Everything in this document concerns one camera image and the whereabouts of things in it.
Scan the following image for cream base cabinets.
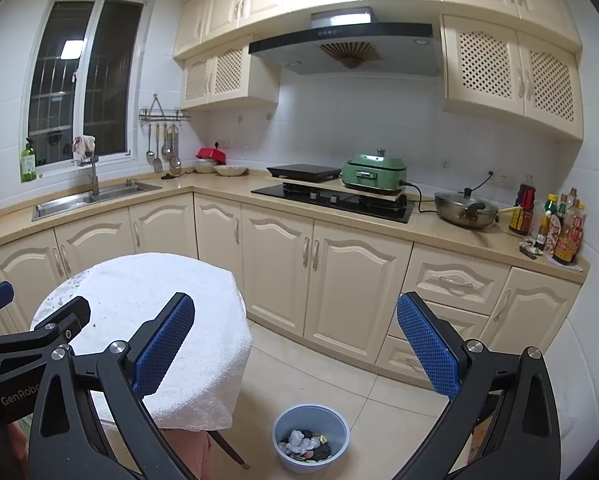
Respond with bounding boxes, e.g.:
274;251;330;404
0;192;593;391

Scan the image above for metal utensil rack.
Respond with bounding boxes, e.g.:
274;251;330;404
139;94;192;122

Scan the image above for blue plastic bin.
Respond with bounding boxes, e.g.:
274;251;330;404
272;404;351;475

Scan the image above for yellow-capped sauce bottle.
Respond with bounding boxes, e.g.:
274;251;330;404
533;193;559;252

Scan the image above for steel wok with lid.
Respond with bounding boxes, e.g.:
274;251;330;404
434;187;500;231

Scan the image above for cardboard box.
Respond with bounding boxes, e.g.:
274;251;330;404
472;400;503;466

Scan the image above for green electric cooker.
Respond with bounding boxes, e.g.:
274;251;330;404
341;148;409;192

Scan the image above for wooden board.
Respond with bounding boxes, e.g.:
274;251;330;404
279;176;407;201

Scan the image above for small lattice-door cabinet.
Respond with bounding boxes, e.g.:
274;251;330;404
182;35;281;111

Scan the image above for range hood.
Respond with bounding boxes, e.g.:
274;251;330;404
248;7;443;78

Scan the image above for wide lattice-door cabinet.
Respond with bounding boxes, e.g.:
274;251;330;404
440;14;585;142

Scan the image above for large steel ladle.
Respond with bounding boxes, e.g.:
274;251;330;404
168;125;182;170

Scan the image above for black gas hob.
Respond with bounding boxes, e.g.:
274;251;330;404
250;183;414;224

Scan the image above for white towel tablecloth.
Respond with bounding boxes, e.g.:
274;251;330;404
30;252;253;433

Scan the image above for person's leg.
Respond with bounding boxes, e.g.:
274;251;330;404
162;430;215;480

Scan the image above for black induction cooker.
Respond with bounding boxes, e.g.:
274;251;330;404
266;163;343;182

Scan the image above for green dish soap bottle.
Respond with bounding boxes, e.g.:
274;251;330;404
20;137;38;183

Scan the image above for large amber oil bottle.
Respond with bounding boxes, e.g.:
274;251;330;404
552;202;587;267

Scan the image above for large white tissue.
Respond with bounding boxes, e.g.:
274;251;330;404
288;430;321;453

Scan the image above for red pot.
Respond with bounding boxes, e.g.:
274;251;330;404
195;146;228;165

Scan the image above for cream upper cabinets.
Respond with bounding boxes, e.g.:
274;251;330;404
172;0;583;58

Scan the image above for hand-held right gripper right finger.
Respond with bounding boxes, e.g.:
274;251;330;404
392;291;563;480

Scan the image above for steel faucet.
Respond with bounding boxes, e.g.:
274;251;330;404
76;156;101;196

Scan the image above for white-labelled sauce bottle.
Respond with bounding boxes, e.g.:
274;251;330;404
547;205;565;253

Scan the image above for kitchen window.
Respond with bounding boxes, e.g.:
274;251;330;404
22;0;152;171

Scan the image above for dark soy sauce bottle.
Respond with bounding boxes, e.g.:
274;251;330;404
508;174;536;237

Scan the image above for beige kitchen countertop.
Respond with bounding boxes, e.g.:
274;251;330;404
0;170;591;273

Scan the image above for steel spatula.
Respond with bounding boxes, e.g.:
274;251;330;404
153;124;165;173

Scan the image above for black plastic bag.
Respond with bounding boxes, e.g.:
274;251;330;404
299;429;333;461

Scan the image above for steel sink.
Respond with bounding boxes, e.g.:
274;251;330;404
32;179;163;222

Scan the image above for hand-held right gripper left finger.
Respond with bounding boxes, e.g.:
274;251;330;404
28;291;196;480

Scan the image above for black power cable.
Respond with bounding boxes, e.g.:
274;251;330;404
403;180;437;215

